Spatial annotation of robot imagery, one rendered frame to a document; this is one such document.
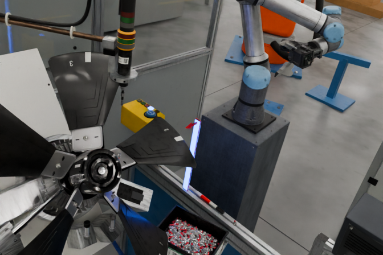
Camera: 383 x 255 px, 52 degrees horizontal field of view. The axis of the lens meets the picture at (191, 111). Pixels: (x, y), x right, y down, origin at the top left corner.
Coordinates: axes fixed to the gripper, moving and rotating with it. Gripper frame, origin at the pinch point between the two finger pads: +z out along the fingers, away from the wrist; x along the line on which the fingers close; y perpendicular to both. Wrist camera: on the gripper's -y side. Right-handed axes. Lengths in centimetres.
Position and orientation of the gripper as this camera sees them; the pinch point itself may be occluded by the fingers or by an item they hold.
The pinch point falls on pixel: (274, 60)
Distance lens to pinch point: 162.0
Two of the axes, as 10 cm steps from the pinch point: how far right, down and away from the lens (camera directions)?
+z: -8.3, 3.3, -4.5
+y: 5.6, 4.8, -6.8
